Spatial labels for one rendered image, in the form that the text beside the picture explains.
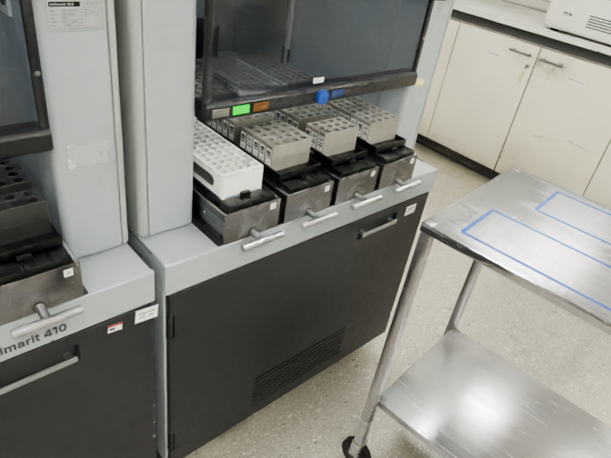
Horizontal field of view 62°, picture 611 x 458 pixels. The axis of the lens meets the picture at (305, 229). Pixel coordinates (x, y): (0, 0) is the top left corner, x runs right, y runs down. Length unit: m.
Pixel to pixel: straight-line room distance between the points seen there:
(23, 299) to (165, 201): 0.30
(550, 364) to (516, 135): 1.49
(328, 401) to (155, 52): 1.20
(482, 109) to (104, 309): 2.71
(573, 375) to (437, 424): 0.89
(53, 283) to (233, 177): 0.36
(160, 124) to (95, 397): 0.53
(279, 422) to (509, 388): 0.66
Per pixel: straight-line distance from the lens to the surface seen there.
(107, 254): 0.99
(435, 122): 3.48
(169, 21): 0.87
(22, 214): 0.88
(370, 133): 1.29
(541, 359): 2.16
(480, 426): 1.44
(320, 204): 1.14
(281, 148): 1.09
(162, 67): 0.89
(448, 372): 1.52
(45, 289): 0.87
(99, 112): 0.86
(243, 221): 1.00
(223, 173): 0.98
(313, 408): 1.69
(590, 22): 3.04
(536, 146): 3.17
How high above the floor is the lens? 1.33
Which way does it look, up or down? 33 degrees down
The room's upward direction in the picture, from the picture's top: 10 degrees clockwise
